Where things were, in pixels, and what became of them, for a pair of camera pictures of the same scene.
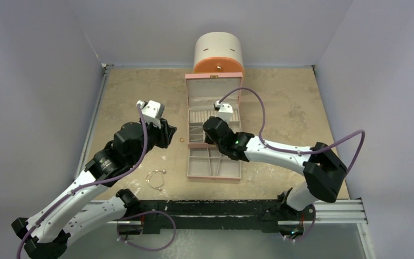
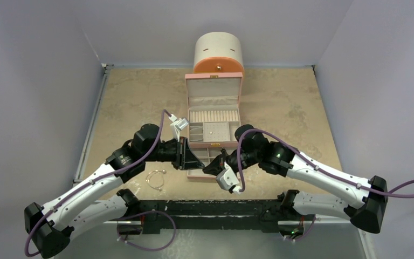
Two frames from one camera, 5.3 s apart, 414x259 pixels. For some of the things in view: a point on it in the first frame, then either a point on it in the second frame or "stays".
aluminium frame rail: (90, 128) stays
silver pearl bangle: (151, 173) stays
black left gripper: (164, 133) -> (185, 159)
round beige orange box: (218, 52) stays
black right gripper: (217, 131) -> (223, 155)
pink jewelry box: (203, 90) stays
